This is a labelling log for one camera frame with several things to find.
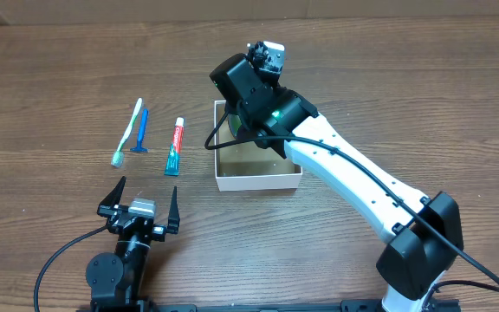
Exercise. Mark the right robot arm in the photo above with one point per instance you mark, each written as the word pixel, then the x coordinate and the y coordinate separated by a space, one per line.
pixel 420 233

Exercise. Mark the clear bottle dark liquid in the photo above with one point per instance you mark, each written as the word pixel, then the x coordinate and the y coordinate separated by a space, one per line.
pixel 234 124

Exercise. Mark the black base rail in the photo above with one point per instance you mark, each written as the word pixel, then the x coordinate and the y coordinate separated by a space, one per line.
pixel 267 307

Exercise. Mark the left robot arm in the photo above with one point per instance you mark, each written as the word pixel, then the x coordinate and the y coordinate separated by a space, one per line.
pixel 115 277

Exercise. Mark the red green toothpaste tube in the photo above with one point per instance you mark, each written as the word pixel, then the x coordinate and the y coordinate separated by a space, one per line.
pixel 172 163

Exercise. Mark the blue razor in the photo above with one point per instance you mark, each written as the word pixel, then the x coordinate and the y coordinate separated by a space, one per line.
pixel 141 134

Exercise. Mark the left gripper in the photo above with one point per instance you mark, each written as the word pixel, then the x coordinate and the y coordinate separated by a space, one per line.
pixel 158 231

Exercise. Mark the white green toothbrush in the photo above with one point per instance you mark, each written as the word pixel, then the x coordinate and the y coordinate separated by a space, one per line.
pixel 118 155

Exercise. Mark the white cardboard box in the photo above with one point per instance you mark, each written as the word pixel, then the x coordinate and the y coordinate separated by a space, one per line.
pixel 246 167

